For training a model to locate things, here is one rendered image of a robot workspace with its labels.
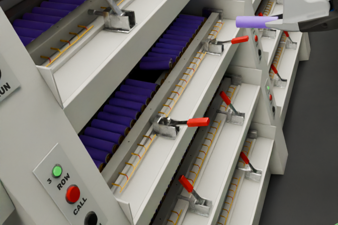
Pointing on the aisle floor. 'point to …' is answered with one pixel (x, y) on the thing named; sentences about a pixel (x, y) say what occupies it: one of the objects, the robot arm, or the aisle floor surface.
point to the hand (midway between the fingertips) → (276, 23)
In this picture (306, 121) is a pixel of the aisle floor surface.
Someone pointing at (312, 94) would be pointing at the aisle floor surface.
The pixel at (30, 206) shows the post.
